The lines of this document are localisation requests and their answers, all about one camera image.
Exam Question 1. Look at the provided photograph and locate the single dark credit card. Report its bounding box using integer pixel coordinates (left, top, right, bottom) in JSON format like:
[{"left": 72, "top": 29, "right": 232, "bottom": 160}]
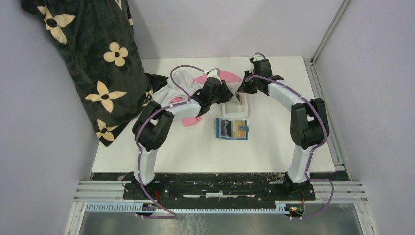
[{"left": 221, "top": 120, "right": 232, "bottom": 138}]

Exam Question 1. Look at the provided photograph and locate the blue leather card holder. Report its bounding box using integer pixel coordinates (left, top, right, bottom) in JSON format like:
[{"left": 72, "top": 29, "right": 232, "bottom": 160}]
[{"left": 215, "top": 118, "right": 249, "bottom": 140}]

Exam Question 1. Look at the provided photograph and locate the gold credit card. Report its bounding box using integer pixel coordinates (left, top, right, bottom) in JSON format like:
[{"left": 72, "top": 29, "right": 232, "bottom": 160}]
[{"left": 233, "top": 121, "right": 247, "bottom": 139}]

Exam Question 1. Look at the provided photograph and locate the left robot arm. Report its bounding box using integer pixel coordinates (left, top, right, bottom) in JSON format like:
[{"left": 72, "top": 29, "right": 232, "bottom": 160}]
[{"left": 132, "top": 77, "right": 233, "bottom": 199}]

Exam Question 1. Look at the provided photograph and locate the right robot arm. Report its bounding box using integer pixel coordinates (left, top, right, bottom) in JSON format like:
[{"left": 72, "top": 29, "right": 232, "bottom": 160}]
[{"left": 238, "top": 54, "right": 329, "bottom": 200}]

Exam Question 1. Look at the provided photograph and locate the pink cloth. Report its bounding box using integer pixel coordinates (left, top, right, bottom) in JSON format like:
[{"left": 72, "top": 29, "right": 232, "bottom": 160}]
[{"left": 168, "top": 70, "right": 242, "bottom": 127}]

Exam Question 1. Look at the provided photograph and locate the clear plastic tray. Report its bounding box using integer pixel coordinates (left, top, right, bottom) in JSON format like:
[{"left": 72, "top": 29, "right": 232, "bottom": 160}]
[{"left": 222, "top": 94, "right": 248, "bottom": 119}]

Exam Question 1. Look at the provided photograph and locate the white cloth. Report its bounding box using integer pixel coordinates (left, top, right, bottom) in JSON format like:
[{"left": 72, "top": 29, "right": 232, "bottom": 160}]
[{"left": 146, "top": 73, "right": 201, "bottom": 121}]

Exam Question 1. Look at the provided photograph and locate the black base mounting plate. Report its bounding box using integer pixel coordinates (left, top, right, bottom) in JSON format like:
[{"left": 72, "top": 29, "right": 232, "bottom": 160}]
[{"left": 120, "top": 173, "right": 316, "bottom": 210}]

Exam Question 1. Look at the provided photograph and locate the black floral blanket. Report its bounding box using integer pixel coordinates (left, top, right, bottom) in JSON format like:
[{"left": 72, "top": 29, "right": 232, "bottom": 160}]
[{"left": 21, "top": 0, "right": 167, "bottom": 146}]

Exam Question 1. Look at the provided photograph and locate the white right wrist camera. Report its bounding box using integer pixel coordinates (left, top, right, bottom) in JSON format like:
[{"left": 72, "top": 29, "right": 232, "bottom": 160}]
[{"left": 249, "top": 54, "right": 263, "bottom": 72}]

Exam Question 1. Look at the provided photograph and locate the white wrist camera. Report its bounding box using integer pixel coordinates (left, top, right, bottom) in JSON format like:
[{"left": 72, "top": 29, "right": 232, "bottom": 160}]
[
  {"left": 249, "top": 54, "right": 263, "bottom": 72},
  {"left": 207, "top": 68, "right": 221, "bottom": 81}
]

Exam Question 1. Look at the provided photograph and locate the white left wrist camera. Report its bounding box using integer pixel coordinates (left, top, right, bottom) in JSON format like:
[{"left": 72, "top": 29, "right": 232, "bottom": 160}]
[{"left": 207, "top": 68, "right": 221, "bottom": 81}]

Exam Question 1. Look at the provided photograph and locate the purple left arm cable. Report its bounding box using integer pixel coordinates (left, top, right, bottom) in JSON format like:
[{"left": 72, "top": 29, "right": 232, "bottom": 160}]
[{"left": 134, "top": 65, "right": 210, "bottom": 219}]

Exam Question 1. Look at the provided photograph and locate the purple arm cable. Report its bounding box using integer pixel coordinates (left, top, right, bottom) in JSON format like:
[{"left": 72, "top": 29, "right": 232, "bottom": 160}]
[
  {"left": 245, "top": 52, "right": 335, "bottom": 219},
  {"left": 134, "top": 65, "right": 210, "bottom": 219}
]

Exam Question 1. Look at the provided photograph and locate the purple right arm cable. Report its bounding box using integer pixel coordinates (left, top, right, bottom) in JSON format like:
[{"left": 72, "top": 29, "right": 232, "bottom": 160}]
[{"left": 245, "top": 52, "right": 335, "bottom": 219}]

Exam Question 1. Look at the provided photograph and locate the aluminium frame rail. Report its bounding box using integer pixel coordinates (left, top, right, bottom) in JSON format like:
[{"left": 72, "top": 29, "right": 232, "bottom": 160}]
[{"left": 64, "top": 181, "right": 376, "bottom": 235}]

